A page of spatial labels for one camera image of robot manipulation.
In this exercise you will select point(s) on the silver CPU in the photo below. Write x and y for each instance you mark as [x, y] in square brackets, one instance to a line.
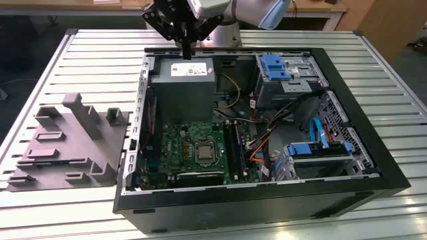
[205, 153]

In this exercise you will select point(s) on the black office chair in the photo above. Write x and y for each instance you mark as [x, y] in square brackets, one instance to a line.
[16, 45]

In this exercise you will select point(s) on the grey power supply unit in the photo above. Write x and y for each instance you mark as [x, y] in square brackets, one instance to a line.
[180, 100]

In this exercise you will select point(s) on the green motherboard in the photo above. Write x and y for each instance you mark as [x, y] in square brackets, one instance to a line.
[173, 160]

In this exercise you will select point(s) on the black graphics card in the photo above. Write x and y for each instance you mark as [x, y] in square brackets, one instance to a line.
[200, 178]

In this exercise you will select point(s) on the blue plastic drive latch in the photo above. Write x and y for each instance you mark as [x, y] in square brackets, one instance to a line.
[274, 67]

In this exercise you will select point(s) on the silver disk bay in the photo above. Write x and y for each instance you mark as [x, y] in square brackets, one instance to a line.
[289, 162]

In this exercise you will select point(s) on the hard disk in blue carrier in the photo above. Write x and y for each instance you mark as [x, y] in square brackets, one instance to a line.
[301, 149]

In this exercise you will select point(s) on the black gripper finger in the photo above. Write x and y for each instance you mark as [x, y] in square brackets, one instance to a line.
[160, 23]
[208, 27]

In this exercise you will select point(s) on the wooden desk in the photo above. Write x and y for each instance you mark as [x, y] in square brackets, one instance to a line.
[66, 5]

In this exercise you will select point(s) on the wooden cabinet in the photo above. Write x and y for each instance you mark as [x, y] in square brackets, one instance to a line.
[382, 20]

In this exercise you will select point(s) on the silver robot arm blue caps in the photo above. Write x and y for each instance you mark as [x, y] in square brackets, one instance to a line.
[226, 32]

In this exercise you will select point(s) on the silver drive cage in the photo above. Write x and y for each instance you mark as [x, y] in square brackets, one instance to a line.
[296, 87]

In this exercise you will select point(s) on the black open PC case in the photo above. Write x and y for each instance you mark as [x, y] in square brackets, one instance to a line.
[233, 207]

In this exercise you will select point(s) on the black RAM slot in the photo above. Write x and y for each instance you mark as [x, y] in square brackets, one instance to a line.
[228, 150]

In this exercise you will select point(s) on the CPU socket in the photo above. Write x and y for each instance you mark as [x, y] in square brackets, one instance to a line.
[205, 143]

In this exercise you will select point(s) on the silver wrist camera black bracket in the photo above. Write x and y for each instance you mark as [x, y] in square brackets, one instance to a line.
[209, 8]

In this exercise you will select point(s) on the grey parts rack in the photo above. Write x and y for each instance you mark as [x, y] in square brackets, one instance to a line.
[76, 150]

